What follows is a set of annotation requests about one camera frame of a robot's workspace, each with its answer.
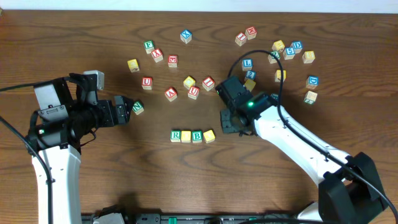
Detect yellow O block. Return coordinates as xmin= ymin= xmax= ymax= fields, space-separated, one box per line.
xmin=203 ymin=129 xmax=216 ymax=144
xmin=181 ymin=130 xmax=192 ymax=143

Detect red i block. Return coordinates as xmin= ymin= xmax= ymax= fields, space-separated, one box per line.
xmin=202 ymin=77 xmax=215 ymax=91
xmin=235 ymin=32 xmax=248 ymax=46

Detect yellow block far left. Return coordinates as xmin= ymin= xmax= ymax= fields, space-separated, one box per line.
xmin=127 ymin=59 xmax=139 ymax=73

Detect red I block left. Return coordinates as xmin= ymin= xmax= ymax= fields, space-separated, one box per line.
xmin=202 ymin=77 xmax=215 ymax=91

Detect blue d block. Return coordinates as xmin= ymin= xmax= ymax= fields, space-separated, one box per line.
xmin=290 ymin=41 xmax=303 ymax=54
xmin=305 ymin=75 xmax=319 ymax=90

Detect red E block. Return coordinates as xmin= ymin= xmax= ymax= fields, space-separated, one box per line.
xmin=168 ymin=55 xmax=178 ymax=68

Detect yellow block top right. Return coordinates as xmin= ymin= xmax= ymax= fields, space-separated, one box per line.
xmin=272 ymin=40 xmax=285 ymax=53

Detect blue 2 block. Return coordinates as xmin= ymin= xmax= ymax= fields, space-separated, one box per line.
xmin=244 ymin=70 xmax=257 ymax=81

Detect blue D block right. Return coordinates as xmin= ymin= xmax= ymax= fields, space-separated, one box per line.
xmin=305 ymin=75 xmax=319 ymax=90

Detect red X block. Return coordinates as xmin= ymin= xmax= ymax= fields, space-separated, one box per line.
xmin=150 ymin=49 xmax=164 ymax=63

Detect yellow 8 block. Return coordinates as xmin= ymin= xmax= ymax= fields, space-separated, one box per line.
xmin=302 ymin=51 xmax=315 ymax=64

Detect red U block left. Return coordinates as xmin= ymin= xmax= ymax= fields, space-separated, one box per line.
xmin=141 ymin=77 xmax=153 ymax=90

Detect green R block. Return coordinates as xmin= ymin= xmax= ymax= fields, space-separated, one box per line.
xmin=170 ymin=130 xmax=181 ymax=142

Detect green B block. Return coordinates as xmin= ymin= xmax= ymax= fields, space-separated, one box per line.
xmin=192 ymin=130 xmax=203 ymax=143

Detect red I block top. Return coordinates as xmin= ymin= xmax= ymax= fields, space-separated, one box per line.
xmin=235 ymin=32 xmax=248 ymax=46

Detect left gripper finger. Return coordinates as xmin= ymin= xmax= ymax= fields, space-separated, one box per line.
xmin=114 ymin=95 xmax=134 ymax=113
xmin=116 ymin=105 xmax=130 ymax=125

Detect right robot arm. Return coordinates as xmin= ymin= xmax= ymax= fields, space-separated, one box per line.
xmin=216 ymin=77 xmax=389 ymax=223

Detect green 7 block tipped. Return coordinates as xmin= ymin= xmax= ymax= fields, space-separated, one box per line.
xmin=303 ymin=91 xmax=318 ymax=105

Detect red W block top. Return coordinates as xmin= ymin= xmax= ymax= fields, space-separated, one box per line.
xmin=245 ymin=26 xmax=257 ymax=40

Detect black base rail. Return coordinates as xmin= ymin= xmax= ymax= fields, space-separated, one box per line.
xmin=81 ymin=205 xmax=294 ymax=224

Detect yellow block centre left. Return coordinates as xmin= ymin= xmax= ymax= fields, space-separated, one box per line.
xmin=183 ymin=76 xmax=196 ymax=90

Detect green N block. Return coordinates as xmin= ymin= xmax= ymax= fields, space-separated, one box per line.
xmin=132 ymin=101 xmax=144 ymax=115

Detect yellow S block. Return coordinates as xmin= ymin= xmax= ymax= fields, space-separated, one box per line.
xmin=244 ymin=79 xmax=256 ymax=92

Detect red u block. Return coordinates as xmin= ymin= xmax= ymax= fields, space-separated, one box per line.
xmin=141 ymin=77 xmax=153 ymax=90
xmin=187 ymin=86 xmax=200 ymax=100

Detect blue P block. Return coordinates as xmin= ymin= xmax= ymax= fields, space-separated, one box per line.
xmin=271 ymin=93 xmax=279 ymax=100

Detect red A block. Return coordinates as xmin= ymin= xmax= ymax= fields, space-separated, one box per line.
xmin=165 ymin=87 xmax=178 ymax=101

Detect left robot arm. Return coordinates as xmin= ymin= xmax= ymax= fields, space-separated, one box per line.
xmin=26 ymin=70 xmax=134 ymax=223

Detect blue L block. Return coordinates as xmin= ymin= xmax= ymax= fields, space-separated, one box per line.
xmin=241 ymin=58 xmax=253 ymax=71

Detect red U block centre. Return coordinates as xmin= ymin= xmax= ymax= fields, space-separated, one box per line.
xmin=187 ymin=86 xmax=200 ymax=100

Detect yellow block under T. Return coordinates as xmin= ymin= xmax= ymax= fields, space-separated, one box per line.
xmin=274 ymin=70 xmax=287 ymax=82

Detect green Z block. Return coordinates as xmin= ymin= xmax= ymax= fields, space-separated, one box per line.
xmin=268 ymin=51 xmax=280 ymax=64

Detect blue X block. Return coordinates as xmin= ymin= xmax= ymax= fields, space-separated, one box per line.
xmin=180 ymin=29 xmax=192 ymax=44

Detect green F block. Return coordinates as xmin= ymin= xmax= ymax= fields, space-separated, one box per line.
xmin=144 ymin=40 xmax=154 ymax=54

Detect blue D block top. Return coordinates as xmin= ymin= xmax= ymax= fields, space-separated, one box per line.
xmin=290 ymin=41 xmax=303 ymax=54

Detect blue 5 block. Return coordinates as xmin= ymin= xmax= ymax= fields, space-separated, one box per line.
xmin=283 ymin=47 xmax=295 ymax=60

